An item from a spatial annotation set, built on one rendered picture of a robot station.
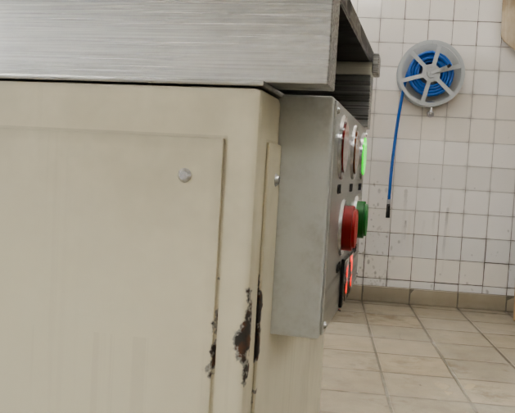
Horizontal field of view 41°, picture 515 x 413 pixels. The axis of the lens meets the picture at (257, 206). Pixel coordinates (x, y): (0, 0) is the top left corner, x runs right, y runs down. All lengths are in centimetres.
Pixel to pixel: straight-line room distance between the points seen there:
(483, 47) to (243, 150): 425
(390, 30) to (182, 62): 416
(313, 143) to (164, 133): 9
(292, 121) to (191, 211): 8
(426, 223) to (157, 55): 412
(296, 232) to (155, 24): 14
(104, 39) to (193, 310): 15
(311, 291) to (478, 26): 424
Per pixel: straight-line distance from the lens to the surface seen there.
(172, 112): 36
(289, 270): 39
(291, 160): 39
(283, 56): 36
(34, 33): 41
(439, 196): 446
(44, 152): 39
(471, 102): 451
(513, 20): 459
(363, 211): 54
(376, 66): 64
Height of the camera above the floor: 79
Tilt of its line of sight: 3 degrees down
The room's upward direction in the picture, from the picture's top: 3 degrees clockwise
